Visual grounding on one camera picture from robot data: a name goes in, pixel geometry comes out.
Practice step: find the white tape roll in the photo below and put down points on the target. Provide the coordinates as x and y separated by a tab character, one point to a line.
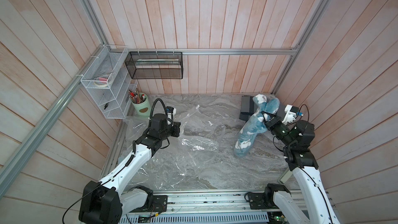
103	82

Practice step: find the grey navy plaid blanket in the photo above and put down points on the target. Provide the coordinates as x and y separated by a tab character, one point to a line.
248	108

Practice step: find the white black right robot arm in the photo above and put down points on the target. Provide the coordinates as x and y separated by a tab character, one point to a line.
304	167

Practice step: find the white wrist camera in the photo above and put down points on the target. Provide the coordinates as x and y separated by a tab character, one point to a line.
291	113
170	111

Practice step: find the white wire shelf rack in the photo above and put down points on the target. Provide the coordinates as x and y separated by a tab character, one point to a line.
108	61

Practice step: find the teal blue cloth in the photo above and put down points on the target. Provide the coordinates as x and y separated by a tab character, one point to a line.
255	125

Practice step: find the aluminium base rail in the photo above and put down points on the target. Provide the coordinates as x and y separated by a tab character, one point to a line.
209	202

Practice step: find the green pen holder cup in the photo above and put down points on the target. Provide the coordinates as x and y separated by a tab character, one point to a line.
141	105

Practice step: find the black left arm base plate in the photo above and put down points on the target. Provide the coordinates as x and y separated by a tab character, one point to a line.
157	203

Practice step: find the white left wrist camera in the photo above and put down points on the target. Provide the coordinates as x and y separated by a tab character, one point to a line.
170	111

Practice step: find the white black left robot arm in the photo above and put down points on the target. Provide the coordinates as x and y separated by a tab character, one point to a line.
105	202

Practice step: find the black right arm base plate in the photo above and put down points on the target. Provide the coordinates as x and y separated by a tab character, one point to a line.
260	201

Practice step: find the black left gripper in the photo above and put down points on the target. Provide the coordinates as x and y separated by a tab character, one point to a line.
175	126

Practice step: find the clear plastic vacuum bag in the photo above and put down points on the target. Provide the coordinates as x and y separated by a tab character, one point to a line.
183	164

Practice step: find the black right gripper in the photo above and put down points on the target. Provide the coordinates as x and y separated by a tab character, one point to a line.
273	124

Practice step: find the black mesh wall basket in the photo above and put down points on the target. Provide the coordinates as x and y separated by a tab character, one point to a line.
154	65

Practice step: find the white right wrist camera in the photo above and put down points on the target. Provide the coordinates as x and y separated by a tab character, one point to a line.
291	113

